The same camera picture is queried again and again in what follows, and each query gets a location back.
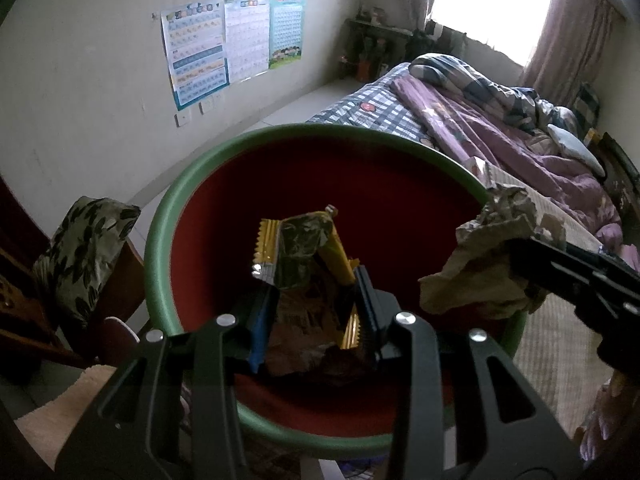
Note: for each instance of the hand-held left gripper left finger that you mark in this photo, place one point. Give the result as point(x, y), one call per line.
point(262, 330)

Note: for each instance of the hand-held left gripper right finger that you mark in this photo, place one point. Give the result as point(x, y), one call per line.
point(366, 310)

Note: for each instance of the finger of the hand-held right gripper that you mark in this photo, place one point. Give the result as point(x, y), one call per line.
point(545, 275)
point(585, 262)

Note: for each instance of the beige paper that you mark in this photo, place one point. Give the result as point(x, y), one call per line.
point(475, 270)

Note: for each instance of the yellow snack wrapper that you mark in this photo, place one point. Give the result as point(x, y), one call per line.
point(305, 250)

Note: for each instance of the green bin with red inside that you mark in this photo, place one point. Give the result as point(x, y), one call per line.
point(390, 200)

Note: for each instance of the pink printed blanket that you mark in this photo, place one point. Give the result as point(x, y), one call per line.
point(612, 237)

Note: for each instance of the beige checked mat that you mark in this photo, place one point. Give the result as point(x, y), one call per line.
point(550, 360)

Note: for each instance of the dark wooden headboard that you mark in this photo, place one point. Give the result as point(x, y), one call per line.
point(620, 175)

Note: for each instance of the light blue pillow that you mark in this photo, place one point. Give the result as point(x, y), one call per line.
point(575, 147)

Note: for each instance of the purple quilt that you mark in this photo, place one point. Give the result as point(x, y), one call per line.
point(490, 140)

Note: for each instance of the green checked chair back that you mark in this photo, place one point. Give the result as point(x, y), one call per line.
point(586, 107)

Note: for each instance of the leaf print cushion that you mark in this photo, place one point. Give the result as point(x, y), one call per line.
point(82, 255)

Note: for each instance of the plaid bed sheet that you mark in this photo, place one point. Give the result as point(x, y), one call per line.
point(370, 110)

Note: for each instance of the pink beige curtain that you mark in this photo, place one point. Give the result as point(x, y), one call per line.
point(570, 50)

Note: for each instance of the blue plaid quilt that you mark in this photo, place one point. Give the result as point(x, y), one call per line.
point(465, 75)

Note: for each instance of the beige towel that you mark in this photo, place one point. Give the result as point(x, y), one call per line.
point(55, 410)

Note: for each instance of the dark cluttered shelf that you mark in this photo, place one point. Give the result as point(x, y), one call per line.
point(375, 45)

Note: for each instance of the bright window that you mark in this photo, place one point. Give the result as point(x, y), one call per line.
point(490, 5)

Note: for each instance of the white wall socket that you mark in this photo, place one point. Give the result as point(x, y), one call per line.
point(219, 98)
point(182, 120)
point(205, 107)

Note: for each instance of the blue striped wall poster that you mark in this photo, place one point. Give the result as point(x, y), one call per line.
point(196, 52)

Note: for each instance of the white chart wall poster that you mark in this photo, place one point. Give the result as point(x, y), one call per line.
point(247, 40)

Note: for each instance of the green blue wall poster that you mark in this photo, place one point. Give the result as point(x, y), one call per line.
point(286, 30)

